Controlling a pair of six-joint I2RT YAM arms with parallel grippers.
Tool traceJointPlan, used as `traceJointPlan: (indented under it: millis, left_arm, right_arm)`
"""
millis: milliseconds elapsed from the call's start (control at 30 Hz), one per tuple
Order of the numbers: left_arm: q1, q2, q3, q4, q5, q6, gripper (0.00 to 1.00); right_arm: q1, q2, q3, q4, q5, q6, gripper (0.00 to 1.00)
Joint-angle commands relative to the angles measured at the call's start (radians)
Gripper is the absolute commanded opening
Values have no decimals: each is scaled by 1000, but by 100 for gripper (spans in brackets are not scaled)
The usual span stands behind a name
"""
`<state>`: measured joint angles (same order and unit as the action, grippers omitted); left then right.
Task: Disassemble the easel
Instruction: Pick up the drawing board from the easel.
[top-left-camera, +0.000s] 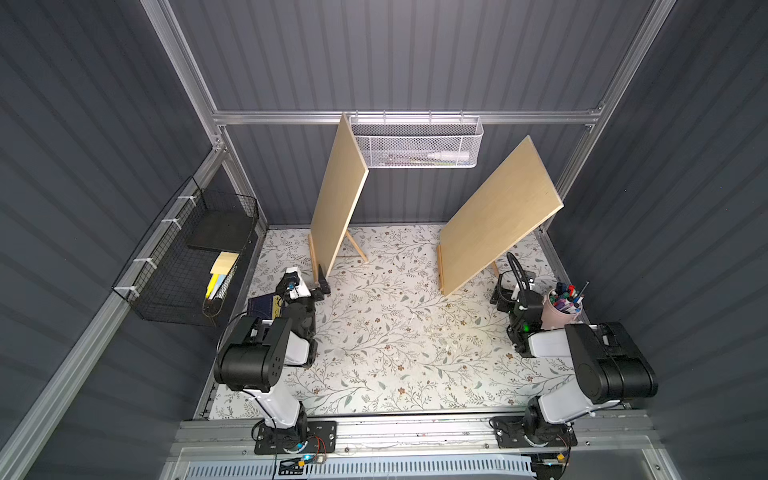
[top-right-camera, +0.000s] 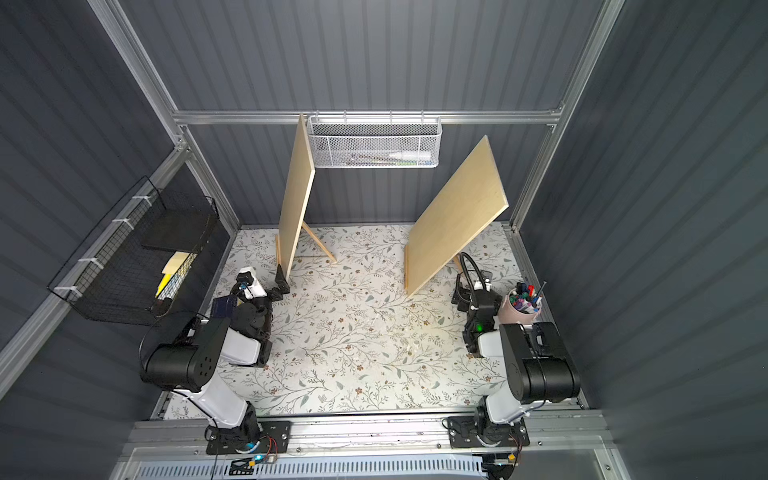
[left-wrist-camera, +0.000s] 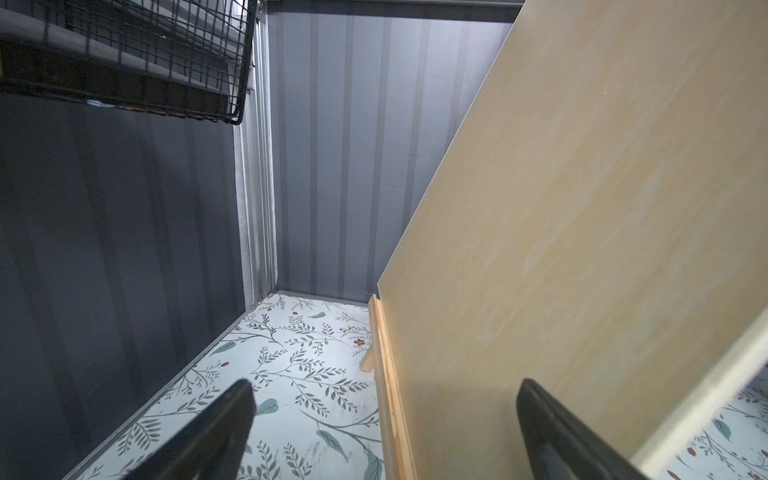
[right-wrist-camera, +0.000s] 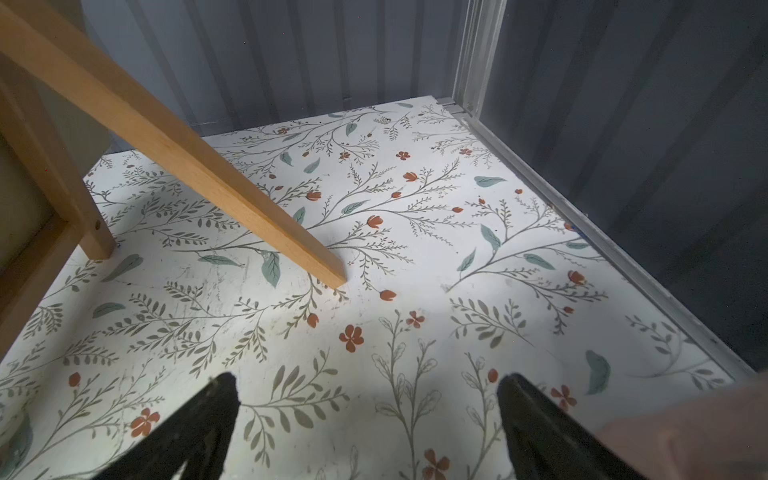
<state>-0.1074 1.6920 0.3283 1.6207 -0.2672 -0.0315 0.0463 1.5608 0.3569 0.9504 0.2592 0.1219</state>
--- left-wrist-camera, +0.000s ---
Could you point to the plywood board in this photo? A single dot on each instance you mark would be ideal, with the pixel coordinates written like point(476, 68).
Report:
point(599, 225)

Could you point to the wooden easel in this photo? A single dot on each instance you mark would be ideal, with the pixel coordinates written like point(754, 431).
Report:
point(397, 451)

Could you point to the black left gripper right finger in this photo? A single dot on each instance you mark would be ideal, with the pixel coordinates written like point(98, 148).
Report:
point(561, 446)

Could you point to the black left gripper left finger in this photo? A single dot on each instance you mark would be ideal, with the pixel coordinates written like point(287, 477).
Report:
point(211, 446)

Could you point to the floral table mat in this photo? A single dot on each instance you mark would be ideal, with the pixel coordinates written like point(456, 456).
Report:
point(316, 410)

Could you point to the black wire wall basket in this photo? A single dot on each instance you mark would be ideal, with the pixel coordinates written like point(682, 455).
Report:
point(187, 59)

